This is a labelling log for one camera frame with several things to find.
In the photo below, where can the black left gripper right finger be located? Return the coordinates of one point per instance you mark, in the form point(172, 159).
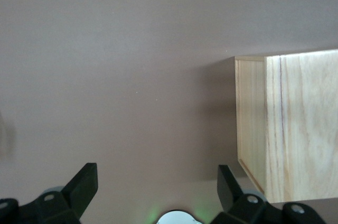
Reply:
point(229, 189)

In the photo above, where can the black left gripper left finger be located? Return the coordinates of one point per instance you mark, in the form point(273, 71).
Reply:
point(76, 189)

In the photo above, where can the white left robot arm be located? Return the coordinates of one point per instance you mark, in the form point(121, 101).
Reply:
point(175, 218)

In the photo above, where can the light wooden drawer cabinet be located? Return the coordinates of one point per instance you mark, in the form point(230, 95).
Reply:
point(298, 129)

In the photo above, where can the brown table cover mat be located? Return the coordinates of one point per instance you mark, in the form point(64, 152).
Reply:
point(118, 49)

